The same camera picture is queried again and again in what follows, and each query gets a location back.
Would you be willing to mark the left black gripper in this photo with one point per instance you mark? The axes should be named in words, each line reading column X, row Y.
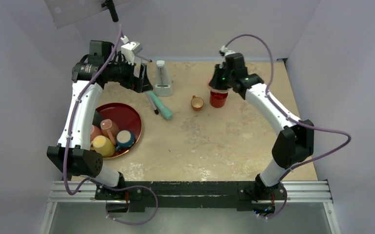
column 134, row 83

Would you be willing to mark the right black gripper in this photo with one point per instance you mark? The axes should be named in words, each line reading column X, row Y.
column 215, row 83

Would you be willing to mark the red mug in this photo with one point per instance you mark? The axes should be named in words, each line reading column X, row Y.
column 218, row 99

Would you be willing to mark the small orange mug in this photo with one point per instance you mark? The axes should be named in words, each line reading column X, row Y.
column 197, row 103

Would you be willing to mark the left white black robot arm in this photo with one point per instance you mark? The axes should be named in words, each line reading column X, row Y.
column 104, row 63

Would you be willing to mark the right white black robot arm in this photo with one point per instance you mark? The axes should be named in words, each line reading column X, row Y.
column 294, row 143

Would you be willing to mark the salmon mug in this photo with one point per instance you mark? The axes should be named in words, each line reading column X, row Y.
column 110, row 130

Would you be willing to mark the blue white mug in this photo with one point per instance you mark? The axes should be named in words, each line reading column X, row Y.
column 124, row 140

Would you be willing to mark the pink mug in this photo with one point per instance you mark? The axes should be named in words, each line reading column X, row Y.
column 95, row 132

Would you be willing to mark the yellow mug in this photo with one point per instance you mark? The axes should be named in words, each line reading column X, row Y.
column 103, row 146

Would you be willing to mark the white metronome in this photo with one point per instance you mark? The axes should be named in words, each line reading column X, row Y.
column 164, row 83

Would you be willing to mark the red round tray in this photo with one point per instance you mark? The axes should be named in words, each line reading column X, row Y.
column 126, row 118

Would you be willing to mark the silver tripod stand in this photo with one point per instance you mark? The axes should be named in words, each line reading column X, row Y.
column 109, row 4

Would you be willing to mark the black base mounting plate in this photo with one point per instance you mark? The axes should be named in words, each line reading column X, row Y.
column 238, row 195

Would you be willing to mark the white perforated board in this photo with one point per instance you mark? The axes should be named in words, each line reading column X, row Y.
column 66, row 12

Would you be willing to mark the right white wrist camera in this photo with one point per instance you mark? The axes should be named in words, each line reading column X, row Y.
column 224, row 51

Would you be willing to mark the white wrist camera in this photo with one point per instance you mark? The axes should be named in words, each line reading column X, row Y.
column 130, row 51
column 224, row 51

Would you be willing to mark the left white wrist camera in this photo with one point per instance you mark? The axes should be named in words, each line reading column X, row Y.
column 130, row 51

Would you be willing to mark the aluminium frame rail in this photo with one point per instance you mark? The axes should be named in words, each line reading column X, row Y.
column 306, row 209

